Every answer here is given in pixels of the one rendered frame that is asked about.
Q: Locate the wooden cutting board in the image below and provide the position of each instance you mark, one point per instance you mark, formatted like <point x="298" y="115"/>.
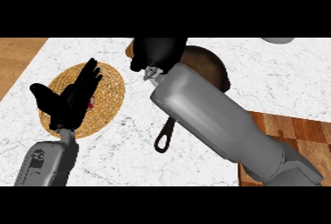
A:
<point x="311" y="131"/>

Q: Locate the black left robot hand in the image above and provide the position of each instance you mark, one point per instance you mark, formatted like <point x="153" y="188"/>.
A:
<point x="69" y="110"/>

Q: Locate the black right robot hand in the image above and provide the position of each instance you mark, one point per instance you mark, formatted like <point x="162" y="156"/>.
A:
<point x="157" y="51"/>

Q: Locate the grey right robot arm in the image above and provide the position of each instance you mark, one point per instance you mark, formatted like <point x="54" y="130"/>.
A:
<point x="208" y="113"/>

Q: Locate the dark brown frying pan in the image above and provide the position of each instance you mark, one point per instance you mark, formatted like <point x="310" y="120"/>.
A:
<point x="208" y="64"/>

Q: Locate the round woven straw placemat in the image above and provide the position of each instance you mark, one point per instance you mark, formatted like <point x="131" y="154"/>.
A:
<point x="109" y="87"/>

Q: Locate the small red object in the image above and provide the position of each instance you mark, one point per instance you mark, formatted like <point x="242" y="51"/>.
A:
<point x="91" y="104"/>

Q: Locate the grey round object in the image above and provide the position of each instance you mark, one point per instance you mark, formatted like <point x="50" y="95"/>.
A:
<point x="279" y="40"/>

